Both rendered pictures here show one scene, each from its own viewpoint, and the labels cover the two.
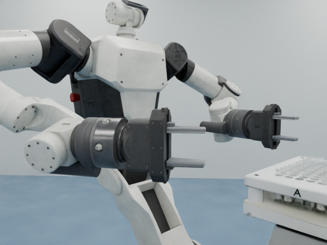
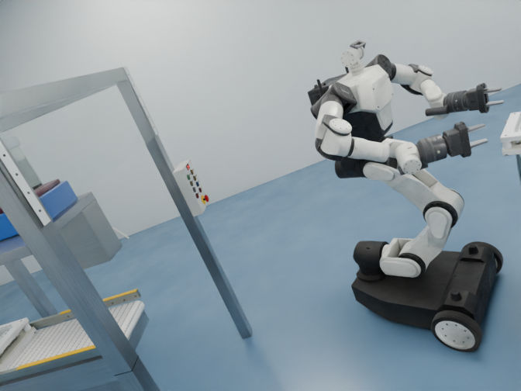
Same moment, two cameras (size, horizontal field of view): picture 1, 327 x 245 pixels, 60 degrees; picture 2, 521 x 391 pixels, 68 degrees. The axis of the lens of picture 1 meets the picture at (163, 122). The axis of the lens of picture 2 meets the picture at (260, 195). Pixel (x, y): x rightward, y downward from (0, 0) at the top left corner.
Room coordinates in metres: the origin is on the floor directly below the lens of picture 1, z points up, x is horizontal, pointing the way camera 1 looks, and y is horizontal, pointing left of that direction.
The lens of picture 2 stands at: (-0.74, 0.71, 1.52)
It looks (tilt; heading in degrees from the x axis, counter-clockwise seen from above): 20 degrees down; 0
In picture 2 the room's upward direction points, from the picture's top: 22 degrees counter-clockwise
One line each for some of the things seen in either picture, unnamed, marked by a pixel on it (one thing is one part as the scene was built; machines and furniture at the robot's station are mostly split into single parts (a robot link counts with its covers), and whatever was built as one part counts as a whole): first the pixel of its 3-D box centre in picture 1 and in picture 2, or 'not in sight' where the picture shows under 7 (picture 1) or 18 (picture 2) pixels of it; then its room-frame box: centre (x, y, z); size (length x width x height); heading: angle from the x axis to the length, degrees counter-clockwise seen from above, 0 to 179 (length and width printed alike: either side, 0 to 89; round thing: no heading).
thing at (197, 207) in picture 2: not in sight; (191, 187); (1.27, 1.03, 0.97); 0.17 x 0.06 x 0.26; 169
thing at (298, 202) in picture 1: (299, 195); not in sight; (0.47, -0.23, 0.90); 0.01 x 0.01 x 0.07
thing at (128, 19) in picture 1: (124, 19); (353, 58); (0.94, 0.13, 1.32); 0.10 x 0.07 x 0.09; 134
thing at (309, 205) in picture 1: (310, 197); not in sight; (0.45, -0.24, 0.90); 0.01 x 0.01 x 0.07
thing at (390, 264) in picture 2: not in sight; (405, 257); (0.95, 0.13, 0.28); 0.21 x 0.20 x 0.13; 44
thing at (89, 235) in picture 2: not in sight; (77, 238); (0.59, 1.37, 1.14); 0.22 x 0.11 x 0.20; 79
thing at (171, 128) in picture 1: (186, 127); (474, 126); (0.46, -0.04, 1.02); 0.06 x 0.03 x 0.02; 76
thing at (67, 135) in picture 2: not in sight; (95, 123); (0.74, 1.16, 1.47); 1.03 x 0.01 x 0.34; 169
